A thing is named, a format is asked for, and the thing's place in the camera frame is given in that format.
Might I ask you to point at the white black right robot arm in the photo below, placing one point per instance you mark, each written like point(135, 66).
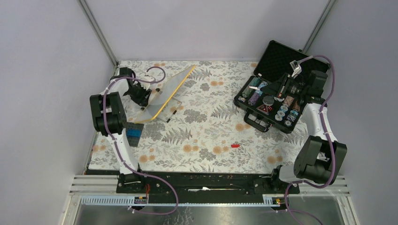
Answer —
point(321, 156)

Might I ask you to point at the yellow framed whiteboard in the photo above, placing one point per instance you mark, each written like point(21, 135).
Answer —
point(160, 100)

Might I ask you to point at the black poker chip case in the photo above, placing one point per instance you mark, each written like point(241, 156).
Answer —
point(263, 111)

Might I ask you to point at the grey blue lego plate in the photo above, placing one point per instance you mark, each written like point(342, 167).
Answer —
point(133, 133)

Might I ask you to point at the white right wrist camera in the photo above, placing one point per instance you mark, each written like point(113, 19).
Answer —
point(296, 67)

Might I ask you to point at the grey slotted cable duct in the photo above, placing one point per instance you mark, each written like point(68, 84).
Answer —
point(184, 200)

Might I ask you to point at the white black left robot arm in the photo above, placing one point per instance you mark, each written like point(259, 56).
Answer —
point(109, 118)

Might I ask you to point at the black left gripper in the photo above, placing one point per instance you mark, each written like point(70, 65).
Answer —
point(143, 100)

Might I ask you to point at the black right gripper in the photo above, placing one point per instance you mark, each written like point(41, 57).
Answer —
point(276, 87)

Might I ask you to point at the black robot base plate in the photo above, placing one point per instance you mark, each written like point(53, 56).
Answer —
point(192, 183)

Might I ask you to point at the aluminium frame rail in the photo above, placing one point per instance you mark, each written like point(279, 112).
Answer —
point(98, 32)

